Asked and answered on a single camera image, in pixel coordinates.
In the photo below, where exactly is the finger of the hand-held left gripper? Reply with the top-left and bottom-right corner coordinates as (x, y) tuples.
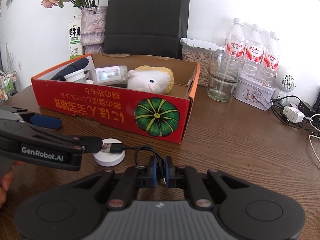
(64, 135), (103, 154)
(27, 113), (62, 130)

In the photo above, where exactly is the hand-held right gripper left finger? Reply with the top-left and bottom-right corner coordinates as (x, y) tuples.
(72, 156), (159, 209)

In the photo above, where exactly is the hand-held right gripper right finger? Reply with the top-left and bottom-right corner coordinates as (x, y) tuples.
(164, 156), (250, 209)

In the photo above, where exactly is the short black USB cable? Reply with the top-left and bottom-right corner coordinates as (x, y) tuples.
(100, 142), (167, 186)

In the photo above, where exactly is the red cardboard box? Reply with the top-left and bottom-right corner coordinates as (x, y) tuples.
(30, 52), (200, 145)

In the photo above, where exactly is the navy blue pouch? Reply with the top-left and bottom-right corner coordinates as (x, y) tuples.
(51, 57), (90, 82)

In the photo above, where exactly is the white cylindrical plastic bottle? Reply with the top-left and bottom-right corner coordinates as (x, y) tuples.
(87, 65), (129, 85)

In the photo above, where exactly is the yellow white plush toy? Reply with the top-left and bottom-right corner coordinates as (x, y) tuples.
(126, 65), (175, 95)

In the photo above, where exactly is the clear seed storage container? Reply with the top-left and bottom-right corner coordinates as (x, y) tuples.
(180, 37), (225, 88)

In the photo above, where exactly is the person's left hand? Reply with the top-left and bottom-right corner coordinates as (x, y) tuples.
(0, 161), (25, 208)

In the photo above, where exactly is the white round lid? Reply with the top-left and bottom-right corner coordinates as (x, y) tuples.
(93, 137), (126, 167)

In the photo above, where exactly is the pale feather decoration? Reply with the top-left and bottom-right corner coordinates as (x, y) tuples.
(5, 42), (17, 73)

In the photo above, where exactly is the green white milk carton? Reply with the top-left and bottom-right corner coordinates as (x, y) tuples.
(68, 15), (84, 60)

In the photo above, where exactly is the clear glass cup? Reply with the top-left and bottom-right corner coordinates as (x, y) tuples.
(207, 52), (245, 102)

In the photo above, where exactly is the purple wrapped vase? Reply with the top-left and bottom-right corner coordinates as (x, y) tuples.
(80, 6), (108, 55)

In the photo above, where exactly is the white printed tin box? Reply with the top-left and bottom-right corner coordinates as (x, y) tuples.
(234, 76), (274, 111)

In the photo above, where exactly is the white charger plug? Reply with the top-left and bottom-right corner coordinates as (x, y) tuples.
(282, 106), (305, 123)

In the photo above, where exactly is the black paper bag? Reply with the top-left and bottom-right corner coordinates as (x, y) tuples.
(103, 0), (191, 60)

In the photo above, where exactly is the red label water bottle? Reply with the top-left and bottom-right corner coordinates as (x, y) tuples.
(244, 24), (264, 77)
(225, 17), (246, 59)
(261, 31), (280, 80)

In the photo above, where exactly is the white round speaker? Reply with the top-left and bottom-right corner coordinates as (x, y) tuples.
(271, 66), (298, 99)

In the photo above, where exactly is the black power adapter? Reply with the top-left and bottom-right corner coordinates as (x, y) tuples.
(295, 101), (316, 117)

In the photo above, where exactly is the wire storage rack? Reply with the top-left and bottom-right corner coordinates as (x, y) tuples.
(0, 70), (18, 103)

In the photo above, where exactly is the white cable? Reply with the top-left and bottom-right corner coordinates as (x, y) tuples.
(309, 116), (320, 167)

